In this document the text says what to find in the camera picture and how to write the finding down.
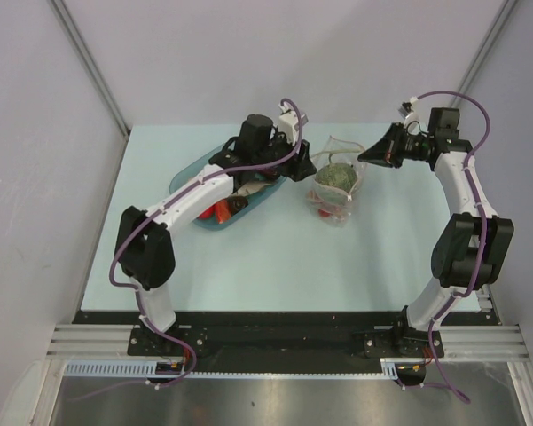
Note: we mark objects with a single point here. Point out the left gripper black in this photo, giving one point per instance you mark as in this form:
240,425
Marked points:
301,167

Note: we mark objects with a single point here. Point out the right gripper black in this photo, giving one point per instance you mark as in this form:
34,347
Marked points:
386,152

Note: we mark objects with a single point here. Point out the clear zip top bag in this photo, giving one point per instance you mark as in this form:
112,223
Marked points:
332,195

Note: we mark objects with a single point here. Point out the green striped melon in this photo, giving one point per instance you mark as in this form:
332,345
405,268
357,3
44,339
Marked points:
339,168

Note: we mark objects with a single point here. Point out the red cherry tomato bunch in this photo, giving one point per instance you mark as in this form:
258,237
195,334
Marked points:
324,209

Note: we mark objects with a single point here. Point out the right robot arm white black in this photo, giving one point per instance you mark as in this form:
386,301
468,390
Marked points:
473,245

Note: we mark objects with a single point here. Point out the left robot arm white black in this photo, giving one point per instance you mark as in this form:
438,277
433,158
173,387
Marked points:
144,247

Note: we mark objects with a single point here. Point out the grey fish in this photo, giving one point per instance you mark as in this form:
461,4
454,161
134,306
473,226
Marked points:
253,187

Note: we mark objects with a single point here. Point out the teal plastic tray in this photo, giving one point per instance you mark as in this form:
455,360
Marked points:
189,172

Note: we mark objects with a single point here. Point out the red apple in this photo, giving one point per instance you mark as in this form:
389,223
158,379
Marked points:
207,213

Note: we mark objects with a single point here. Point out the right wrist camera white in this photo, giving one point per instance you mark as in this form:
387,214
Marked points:
409,114

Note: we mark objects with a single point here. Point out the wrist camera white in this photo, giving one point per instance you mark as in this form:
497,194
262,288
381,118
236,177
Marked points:
409,114
288,123

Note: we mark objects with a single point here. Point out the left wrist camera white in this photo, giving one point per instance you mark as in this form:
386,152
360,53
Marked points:
288,123

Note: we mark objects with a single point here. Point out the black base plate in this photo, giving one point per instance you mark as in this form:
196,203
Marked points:
283,342

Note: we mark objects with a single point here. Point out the aluminium rail front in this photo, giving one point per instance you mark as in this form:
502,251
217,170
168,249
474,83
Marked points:
460,343

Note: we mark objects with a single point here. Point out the light blue cable duct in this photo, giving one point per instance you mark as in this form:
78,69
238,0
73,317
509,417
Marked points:
155,370

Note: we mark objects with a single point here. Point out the left aluminium frame post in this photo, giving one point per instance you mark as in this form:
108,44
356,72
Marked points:
83,53

